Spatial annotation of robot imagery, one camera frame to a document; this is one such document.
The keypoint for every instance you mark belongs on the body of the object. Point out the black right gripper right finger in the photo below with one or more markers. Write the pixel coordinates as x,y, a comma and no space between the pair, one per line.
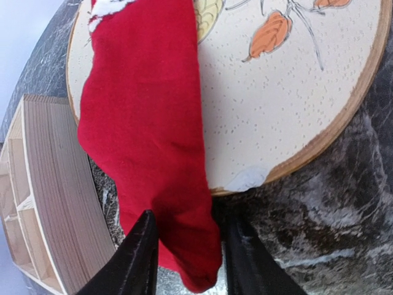
250,268

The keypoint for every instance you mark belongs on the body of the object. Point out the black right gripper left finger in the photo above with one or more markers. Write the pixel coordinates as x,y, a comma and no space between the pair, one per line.
133,268

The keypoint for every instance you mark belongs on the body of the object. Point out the red santa sock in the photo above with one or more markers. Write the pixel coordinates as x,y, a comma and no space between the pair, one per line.
141,123

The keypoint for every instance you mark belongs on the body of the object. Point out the wooden compartment tray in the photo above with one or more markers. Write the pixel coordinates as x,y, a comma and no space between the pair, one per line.
53,222

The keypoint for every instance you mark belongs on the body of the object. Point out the round beige decorated plate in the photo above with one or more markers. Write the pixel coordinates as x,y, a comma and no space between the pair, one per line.
279,80

